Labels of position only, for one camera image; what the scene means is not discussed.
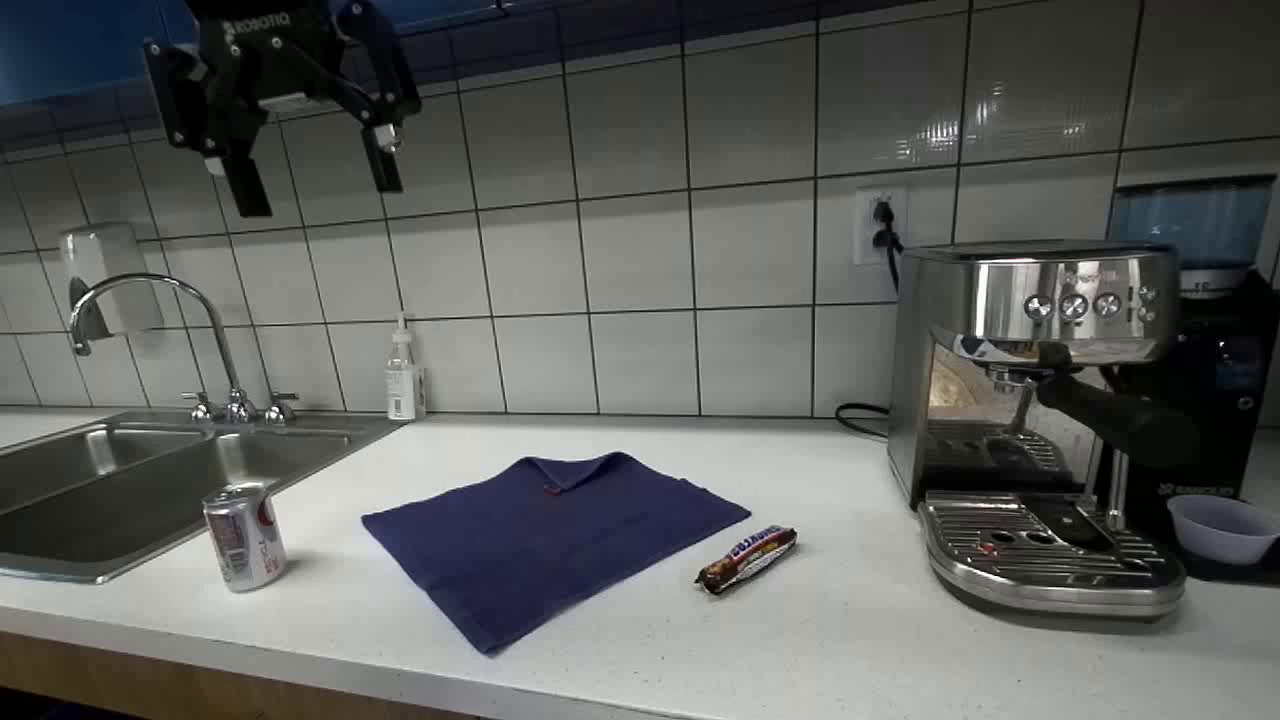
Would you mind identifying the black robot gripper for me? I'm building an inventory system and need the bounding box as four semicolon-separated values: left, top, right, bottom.
144;0;419;217

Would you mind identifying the dark blue towel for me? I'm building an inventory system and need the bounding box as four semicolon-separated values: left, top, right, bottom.
362;450;748;656

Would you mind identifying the clear soap pump bottle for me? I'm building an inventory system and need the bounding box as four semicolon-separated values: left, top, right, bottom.
382;318;419;421

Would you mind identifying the chrome sink faucet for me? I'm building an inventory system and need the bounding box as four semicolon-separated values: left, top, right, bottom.
63;266;304;427

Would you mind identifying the silver soda can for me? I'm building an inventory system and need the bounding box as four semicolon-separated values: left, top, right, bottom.
204;480;286;591

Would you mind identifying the stainless steel sink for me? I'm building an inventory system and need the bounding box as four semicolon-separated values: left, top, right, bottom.
0;410;389;585

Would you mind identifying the brown candy bar wrapper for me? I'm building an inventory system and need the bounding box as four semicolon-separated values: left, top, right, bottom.
695;523;801;594

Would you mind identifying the stainless espresso machine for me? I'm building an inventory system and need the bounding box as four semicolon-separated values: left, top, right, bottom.
887;244;1193;618

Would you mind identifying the black coffee grinder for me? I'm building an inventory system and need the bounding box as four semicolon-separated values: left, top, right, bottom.
1147;270;1275;585

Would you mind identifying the white plastic cup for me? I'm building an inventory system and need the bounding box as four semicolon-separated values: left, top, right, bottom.
1168;494;1280;564

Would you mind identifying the white wall outlet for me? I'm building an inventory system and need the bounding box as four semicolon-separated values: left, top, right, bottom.
856;188;905;260

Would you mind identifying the black power cable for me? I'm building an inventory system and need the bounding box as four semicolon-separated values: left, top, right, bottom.
830;197;913;438

